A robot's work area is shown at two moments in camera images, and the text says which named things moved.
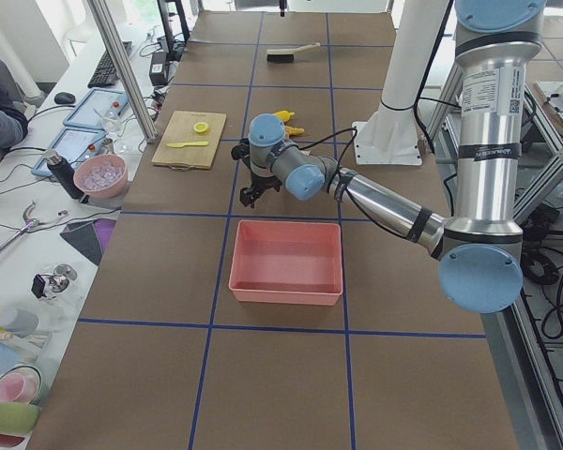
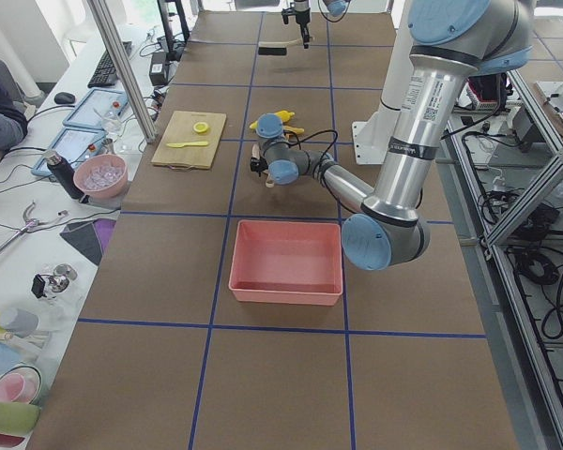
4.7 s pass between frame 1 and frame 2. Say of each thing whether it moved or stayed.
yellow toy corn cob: stayed
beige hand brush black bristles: moved
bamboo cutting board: stayed
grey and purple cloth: stayed
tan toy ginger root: stayed
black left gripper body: moved
